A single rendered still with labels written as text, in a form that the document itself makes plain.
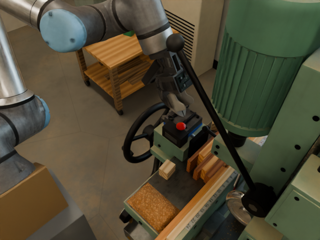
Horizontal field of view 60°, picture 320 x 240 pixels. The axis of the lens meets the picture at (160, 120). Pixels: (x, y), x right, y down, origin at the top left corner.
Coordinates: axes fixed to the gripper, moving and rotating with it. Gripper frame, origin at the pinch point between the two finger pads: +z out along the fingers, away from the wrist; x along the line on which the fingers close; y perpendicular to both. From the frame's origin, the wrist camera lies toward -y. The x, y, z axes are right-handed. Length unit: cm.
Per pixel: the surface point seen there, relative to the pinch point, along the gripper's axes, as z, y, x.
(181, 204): 22.8, 3.5, -15.0
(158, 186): 18.4, -4.1, -15.6
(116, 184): 69, -96, 0
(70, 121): 34, -157, 12
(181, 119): 5.8, -5.9, 3.7
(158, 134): 7.8, -11.1, -3.5
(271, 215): 8.4, 35.8, -16.1
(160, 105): 4.2, -20.2, 7.8
